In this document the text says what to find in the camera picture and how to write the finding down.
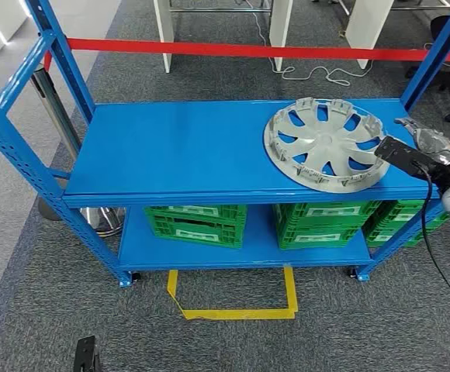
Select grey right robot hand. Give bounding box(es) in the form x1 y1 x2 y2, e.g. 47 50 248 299
394 116 450 167

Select blue metal shelf rack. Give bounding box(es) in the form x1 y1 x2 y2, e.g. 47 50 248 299
0 0 450 288

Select white floor cable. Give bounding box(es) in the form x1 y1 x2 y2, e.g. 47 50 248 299
244 0 375 88

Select green plastic crate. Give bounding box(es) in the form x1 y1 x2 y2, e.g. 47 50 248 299
143 205 248 250
364 198 450 249
273 200 383 251

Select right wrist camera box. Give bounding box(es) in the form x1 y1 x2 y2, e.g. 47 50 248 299
374 135 448 186

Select chrome stanchion post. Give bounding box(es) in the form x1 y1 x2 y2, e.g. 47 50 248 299
30 65 126 238

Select silver plastic wheel cover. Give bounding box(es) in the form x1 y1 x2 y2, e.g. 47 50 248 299
262 97 392 195

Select white desk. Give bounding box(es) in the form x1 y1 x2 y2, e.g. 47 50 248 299
154 0 293 74
345 0 450 71

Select red barrier belt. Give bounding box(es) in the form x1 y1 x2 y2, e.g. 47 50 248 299
43 37 450 71

